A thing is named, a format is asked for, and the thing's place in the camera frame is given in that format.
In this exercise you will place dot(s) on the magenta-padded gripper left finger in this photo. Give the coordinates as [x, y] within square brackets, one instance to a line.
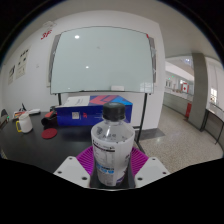
[71, 168]

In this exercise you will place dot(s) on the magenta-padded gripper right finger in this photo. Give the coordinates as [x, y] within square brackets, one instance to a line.
[150, 170]

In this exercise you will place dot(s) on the clear black-capped water bottle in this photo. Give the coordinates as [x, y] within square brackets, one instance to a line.
[111, 146]

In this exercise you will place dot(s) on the flat round red coaster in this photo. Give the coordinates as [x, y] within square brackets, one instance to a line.
[49, 133]

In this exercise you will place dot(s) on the red and black tool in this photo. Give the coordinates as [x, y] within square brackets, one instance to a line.
[49, 118]

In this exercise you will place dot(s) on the blue cardboard box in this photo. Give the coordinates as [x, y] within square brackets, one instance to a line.
[83, 113]

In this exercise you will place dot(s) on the white whiteboard eraser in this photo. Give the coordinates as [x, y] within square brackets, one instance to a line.
[34, 111]

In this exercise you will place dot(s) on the red corridor placard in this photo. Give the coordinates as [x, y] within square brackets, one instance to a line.
[185, 88]

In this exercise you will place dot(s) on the whiteboard on black stand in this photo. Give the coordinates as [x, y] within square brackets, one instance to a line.
[101, 60]

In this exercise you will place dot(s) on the small white wall poster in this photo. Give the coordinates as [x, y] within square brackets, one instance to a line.
[12, 74]

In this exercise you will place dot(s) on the large white wall poster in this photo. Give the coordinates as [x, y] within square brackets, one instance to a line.
[22, 63]

